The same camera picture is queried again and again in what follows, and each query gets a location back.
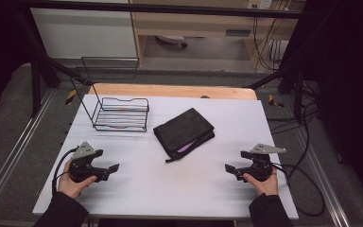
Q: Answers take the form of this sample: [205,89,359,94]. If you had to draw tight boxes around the black floor cables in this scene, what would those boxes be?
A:
[266,79,321,134]

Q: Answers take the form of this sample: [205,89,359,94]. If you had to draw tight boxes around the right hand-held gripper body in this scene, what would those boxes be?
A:
[245,143,287,183]

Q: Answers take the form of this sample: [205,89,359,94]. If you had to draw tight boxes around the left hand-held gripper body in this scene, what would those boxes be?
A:
[68,141,104,184]

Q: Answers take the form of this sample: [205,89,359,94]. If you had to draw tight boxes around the hanging black cables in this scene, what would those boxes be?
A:
[252,16,285,72]

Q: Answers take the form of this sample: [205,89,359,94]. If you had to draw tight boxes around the person's left hand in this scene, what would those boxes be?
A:
[57,167,98,200]

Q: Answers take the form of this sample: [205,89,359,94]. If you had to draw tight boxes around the black metal frame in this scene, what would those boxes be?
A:
[13,0,313,118]

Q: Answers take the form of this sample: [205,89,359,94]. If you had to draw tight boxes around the black cloth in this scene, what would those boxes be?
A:
[152,107,216,164]

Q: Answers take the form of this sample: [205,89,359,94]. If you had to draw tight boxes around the person's right hand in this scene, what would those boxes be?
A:
[242,167,280,197]

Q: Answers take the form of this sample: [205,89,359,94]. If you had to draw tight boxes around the white cabinet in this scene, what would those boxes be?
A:
[29,7,139,60]

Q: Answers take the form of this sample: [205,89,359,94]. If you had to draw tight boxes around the right hand-held gripper cable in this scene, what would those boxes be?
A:
[271,162,326,218]

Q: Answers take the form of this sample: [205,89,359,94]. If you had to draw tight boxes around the black wire rack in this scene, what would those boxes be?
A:
[70,56,150,133]

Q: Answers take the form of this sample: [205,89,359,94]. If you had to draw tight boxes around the light wooden desk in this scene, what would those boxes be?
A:
[129,0,307,69]

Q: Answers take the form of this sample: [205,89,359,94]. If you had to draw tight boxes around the wooden table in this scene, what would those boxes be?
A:
[87,82,259,101]

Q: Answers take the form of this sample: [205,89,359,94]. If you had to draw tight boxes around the yellow black tape strip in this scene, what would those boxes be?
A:
[268,94,285,109]
[64,88,78,106]

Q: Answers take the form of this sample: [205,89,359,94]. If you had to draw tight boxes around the metal floor rail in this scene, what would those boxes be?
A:
[290,125,352,227]
[0,89,57,216]

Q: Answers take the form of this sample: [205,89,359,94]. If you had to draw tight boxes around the hand-held gripper cable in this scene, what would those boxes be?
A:
[271,162,326,218]
[51,146,80,196]

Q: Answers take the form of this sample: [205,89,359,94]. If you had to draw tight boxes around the white power strip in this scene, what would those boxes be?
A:
[247,0,274,10]

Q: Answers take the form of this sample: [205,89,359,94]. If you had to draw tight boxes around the white table board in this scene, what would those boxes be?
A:
[31,94,300,221]

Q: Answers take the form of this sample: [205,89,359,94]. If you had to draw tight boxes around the left hand-held gripper cable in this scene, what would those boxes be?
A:
[51,146,80,196]

